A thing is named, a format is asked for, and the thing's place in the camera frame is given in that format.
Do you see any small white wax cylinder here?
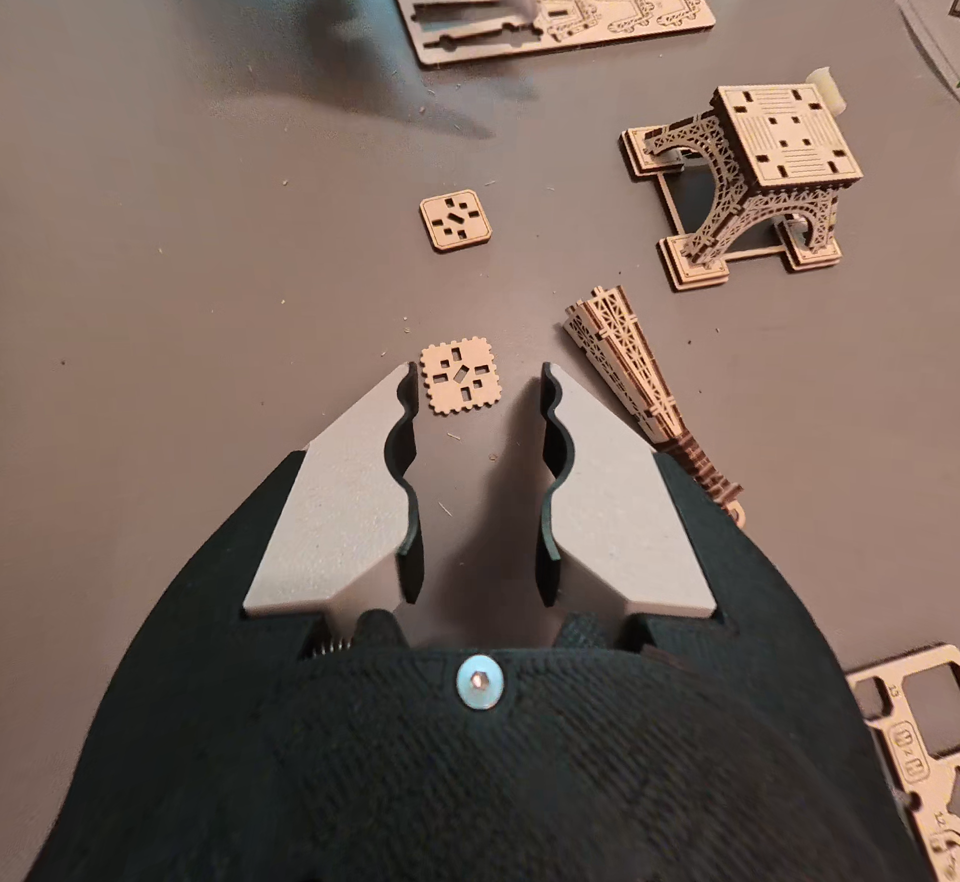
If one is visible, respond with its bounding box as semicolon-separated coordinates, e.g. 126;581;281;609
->
806;66;849;114

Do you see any smooth-edged square wooden plate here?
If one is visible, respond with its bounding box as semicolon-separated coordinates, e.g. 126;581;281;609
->
418;188;495;254

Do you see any toothed-edge square wooden plate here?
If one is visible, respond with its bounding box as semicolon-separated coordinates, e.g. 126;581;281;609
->
418;336;503;419

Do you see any wooden tower model spire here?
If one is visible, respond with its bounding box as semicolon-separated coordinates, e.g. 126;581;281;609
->
562;285;749;528

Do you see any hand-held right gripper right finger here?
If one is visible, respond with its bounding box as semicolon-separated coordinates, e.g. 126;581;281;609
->
537;361;720;643

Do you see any wooden sheet with arch cutouts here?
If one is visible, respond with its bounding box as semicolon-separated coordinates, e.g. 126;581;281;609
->
846;644;960;882

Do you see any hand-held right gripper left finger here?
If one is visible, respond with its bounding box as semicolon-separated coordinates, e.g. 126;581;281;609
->
241;361;423;636

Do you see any wooden tower model base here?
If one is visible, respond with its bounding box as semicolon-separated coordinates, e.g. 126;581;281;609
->
618;83;864;293

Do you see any grey desk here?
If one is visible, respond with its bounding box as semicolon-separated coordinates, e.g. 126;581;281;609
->
0;0;960;882

